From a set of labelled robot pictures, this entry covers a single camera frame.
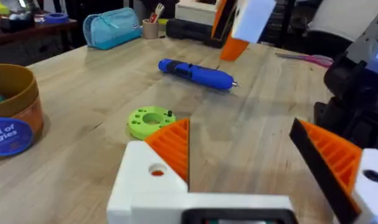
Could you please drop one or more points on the beige cup with utensils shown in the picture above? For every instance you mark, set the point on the beige cup with utensils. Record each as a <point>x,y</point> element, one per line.
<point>150,29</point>

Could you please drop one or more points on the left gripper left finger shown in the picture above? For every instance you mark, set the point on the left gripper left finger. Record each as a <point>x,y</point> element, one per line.
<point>135,174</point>

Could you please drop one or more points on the blue tape roll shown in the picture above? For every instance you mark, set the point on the blue tape roll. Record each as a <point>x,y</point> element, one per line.
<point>56,17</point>

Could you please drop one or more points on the black case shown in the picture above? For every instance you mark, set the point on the black case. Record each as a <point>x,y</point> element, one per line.
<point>188,31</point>

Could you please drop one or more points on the blue electric screwdriver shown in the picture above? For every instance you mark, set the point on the blue electric screwdriver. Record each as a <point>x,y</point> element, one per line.
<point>198,74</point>

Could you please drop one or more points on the small black screw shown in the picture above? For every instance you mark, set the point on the small black screw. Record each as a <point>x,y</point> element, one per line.
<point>169,113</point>

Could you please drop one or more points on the white box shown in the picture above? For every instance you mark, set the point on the white box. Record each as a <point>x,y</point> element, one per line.
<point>195,12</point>

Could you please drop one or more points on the dark wooden side table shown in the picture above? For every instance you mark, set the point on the dark wooden side table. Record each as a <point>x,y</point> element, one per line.
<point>26,32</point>

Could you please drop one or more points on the brown toy tub blue label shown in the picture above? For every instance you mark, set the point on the brown toy tub blue label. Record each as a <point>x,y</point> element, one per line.
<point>17,102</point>

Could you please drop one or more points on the white padded chair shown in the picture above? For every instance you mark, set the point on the white padded chair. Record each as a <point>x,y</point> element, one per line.
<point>341,18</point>

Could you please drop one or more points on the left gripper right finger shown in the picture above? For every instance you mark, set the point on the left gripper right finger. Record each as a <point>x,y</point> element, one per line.
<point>338,161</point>

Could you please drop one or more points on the pink and purple scissors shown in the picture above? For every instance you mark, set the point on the pink and purple scissors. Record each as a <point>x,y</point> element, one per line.
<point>313,58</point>

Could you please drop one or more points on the green disc with holes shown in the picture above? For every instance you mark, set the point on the green disc with holes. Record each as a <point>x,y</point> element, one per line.
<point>139,124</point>

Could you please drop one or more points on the light blue zip bag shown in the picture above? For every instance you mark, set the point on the light blue zip bag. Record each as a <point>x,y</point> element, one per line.
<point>111,29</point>

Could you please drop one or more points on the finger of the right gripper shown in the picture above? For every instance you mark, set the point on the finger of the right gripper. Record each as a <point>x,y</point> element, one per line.
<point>223,21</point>
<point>254,18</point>

